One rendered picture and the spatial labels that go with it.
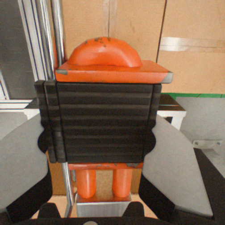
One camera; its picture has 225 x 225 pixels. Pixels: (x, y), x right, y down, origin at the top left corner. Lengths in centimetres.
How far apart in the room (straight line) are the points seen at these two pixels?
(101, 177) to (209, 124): 156
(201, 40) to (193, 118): 95
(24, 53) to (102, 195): 100
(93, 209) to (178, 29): 65
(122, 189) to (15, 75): 106
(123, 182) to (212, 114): 153
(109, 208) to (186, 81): 66
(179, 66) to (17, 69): 92
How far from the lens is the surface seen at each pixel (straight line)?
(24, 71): 113
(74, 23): 66
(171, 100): 83
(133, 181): 47
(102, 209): 20
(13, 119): 160
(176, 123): 78
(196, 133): 171
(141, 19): 67
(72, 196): 18
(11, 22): 111
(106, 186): 20
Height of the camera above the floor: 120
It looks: 63 degrees down
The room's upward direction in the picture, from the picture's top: 175 degrees clockwise
